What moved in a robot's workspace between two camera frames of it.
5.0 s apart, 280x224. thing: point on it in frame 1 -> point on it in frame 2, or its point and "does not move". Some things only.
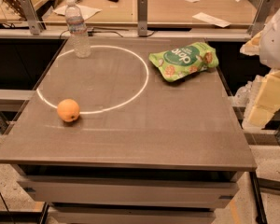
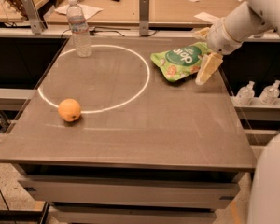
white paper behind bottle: (85, 11) does not move
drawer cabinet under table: (81, 194) does not move
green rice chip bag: (177, 62) does not move
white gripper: (276, 44) -> (221, 38)
